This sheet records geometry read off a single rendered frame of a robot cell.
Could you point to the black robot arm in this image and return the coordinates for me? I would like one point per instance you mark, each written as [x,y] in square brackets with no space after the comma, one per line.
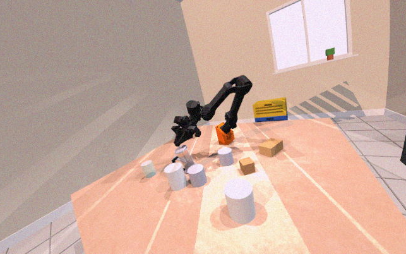
[196,111]

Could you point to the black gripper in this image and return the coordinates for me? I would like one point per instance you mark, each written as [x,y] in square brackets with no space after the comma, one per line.
[185,133]

